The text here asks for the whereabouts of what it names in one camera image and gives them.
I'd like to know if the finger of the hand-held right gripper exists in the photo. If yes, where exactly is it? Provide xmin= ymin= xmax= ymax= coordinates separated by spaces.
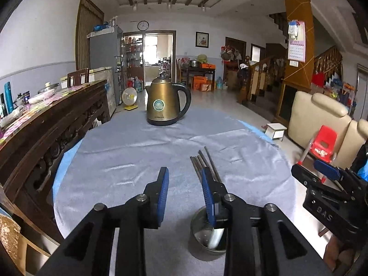
xmin=313 ymin=159 xmax=357 ymax=197
xmin=291 ymin=164 xmax=345 ymax=200

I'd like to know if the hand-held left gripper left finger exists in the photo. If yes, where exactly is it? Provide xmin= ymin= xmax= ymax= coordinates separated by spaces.
xmin=37 ymin=167 xmax=169 ymax=276

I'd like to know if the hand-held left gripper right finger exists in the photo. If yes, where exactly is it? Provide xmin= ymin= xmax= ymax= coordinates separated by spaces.
xmin=201 ymin=167 xmax=334 ymax=276

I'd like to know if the bundle of dark chopsticks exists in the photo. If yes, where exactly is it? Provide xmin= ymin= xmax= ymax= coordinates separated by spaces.
xmin=190 ymin=146 xmax=222 ymax=184

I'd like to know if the steel utensil cup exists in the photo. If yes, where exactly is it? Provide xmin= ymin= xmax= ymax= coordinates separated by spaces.
xmin=190 ymin=207 xmax=230 ymax=261

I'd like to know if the person's right hand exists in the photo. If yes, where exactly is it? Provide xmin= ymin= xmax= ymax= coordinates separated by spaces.
xmin=323 ymin=234 xmax=357 ymax=271

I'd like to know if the red plastic chair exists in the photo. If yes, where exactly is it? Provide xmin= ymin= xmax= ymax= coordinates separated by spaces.
xmin=297 ymin=125 xmax=339 ymax=185

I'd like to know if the small white stool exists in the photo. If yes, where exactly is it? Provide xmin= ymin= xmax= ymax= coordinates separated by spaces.
xmin=264 ymin=123 xmax=288 ymax=141

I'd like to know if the grey tablecloth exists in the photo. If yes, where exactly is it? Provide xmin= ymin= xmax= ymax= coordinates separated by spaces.
xmin=53 ymin=108 xmax=298 ymax=276

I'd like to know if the beige armchair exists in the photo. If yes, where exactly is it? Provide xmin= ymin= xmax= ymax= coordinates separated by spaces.
xmin=288 ymin=90 xmax=368 ymax=168

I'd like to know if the gold electric kettle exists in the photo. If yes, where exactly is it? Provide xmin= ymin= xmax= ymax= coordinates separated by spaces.
xmin=144 ymin=73 xmax=192 ymax=126

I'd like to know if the round electric heater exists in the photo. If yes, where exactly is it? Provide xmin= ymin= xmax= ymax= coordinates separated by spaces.
xmin=121 ymin=88 xmax=138 ymax=111

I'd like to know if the light blue table cover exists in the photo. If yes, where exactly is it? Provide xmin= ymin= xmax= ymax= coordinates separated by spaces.
xmin=52 ymin=118 xmax=281 ymax=202

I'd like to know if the wooden stair railing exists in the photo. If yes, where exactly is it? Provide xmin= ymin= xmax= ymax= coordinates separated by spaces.
xmin=236 ymin=45 xmax=344 ymax=104

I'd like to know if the carved dark wooden sideboard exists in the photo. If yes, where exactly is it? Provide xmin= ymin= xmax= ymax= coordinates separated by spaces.
xmin=0 ymin=80 xmax=111 ymax=245

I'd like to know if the dark wooden table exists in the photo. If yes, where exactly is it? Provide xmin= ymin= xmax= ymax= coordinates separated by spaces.
xmin=181 ymin=66 xmax=216 ymax=91

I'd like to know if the white chest freezer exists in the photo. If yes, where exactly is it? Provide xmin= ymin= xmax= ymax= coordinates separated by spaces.
xmin=60 ymin=66 xmax=117 ymax=115

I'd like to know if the shelf with bottles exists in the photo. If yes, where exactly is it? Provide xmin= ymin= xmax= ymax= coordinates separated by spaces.
xmin=123 ymin=36 xmax=144 ymax=77

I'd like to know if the wooden chair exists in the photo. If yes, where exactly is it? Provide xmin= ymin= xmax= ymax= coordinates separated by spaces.
xmin=67 ymin=68 xmax=89 ymax=88

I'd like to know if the pink floral cloth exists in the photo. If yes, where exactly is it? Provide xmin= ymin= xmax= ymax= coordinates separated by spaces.
xmin=0 ymin=88 xmax=87 ymax=147

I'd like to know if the grey refrigerator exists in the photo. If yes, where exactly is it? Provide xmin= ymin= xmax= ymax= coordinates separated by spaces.
xmin=89 ymin=26 xmax=124 ymax=106

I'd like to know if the light wooden stool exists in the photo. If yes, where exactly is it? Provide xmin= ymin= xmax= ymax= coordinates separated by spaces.
xmin=0 ymin=213 xmax=56 ymax=276

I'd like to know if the glass pot lid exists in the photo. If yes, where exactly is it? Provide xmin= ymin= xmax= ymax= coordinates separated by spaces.
xmin=38 ymin=82 xmax=60 ymax=94

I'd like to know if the white bowl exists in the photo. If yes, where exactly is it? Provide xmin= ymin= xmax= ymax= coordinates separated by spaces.
xmin=27 ymin=90 xmax=56 ymax=104

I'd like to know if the framed picture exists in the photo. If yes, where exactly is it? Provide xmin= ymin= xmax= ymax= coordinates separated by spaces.
xmin=195 ymin=32 xmax=210 ymax=48

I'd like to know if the wooden pillar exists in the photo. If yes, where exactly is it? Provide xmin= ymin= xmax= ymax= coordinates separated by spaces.
xmin=274 ymin=0 xmax=316 ymax=125

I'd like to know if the brown wooden door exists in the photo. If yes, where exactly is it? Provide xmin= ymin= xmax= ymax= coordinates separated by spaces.
xmin=75 ymin=0 xmax=105 ymax=71

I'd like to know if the teal bottle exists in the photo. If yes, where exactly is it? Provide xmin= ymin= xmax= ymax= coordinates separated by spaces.
xmin=4 ymin=82 xmax=14 ymax=114

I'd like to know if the wall calendar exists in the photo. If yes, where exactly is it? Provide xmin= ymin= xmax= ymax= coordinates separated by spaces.
xmin=287 ymin=20 xmax=306 ymax=63

